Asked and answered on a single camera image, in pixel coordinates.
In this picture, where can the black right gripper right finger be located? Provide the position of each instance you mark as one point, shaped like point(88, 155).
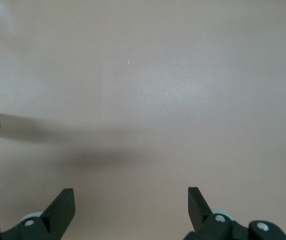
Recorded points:
point(208, 227)

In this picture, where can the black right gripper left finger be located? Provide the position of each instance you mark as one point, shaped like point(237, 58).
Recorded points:
point(45, 225)

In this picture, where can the brown table mat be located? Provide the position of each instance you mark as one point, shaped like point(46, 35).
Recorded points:
point(143, 87)

